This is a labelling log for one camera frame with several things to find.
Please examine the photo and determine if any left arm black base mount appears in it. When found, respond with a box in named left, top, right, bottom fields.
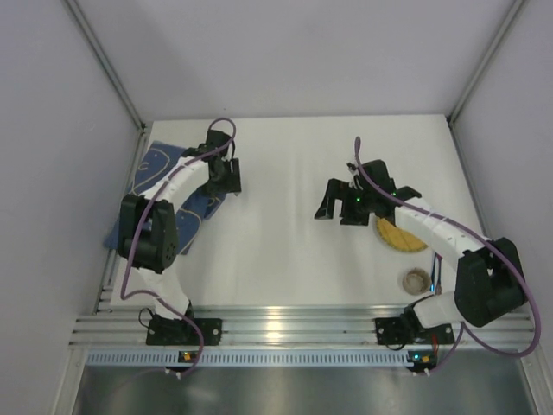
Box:
left=145, top=315, right=223, bottom=346

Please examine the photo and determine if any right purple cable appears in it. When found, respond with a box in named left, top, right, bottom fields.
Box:
left=353, top=136, right=543, bottom=373

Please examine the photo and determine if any purple cable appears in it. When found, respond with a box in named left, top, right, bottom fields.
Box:
left=353, top=136, right=543, bottom=373
left=119, top=117, right=239, bottom=377

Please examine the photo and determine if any aluminium rail base frame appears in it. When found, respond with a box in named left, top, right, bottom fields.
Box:
left=68, top=304, right=539, bottom=347

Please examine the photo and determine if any white perforated cable duct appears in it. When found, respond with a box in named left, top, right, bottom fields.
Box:
left=86, top=349, right=436, bottom=368

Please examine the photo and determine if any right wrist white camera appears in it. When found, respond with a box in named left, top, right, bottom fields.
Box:
left=346, top=162, right=363, bottom=189

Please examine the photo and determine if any small beige round cup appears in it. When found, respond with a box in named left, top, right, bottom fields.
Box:
left=402, top=268, right=432, bottom=296

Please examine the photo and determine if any blue handled cutlery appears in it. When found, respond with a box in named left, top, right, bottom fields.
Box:
left=430, top=252, right=442, bottom=295

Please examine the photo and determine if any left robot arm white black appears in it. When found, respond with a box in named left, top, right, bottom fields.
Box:
left=117, top=128, right=241, bottom=320

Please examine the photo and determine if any yellow woven round coaster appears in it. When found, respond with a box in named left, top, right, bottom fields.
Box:
left=375, top=218, right=428, bottom=253

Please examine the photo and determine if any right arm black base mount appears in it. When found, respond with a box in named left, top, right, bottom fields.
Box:
left=374, top=311, right=455, bottom=350

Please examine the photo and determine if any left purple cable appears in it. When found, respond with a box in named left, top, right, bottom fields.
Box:
left=119, top=117, right=239, bottom=377

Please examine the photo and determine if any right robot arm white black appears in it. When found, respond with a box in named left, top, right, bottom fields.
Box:
left=315, top=160, right=528, bottom=330

